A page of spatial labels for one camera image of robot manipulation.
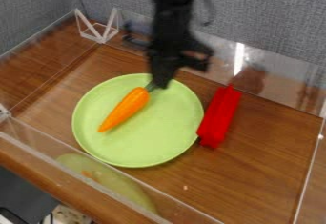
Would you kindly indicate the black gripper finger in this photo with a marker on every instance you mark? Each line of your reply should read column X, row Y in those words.
column 164, row 70

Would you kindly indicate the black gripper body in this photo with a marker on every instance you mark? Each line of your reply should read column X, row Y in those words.
column 174, row 47

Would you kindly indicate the orange toy carrot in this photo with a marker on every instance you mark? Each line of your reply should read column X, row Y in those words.
column 129, row 106

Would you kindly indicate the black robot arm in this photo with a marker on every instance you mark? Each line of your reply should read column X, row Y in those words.
column 174, row 47

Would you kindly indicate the green round plate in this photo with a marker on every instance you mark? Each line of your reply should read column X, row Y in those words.
column 156, row 136

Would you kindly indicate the red folded cloth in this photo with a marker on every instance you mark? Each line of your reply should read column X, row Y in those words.
column 219, row 116

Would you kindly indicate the clear acrylic corner bracket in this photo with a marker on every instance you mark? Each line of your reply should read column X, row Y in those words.
column 96, row 31

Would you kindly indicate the clear acrylic enclosure wall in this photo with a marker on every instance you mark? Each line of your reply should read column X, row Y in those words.
column 264, row 177

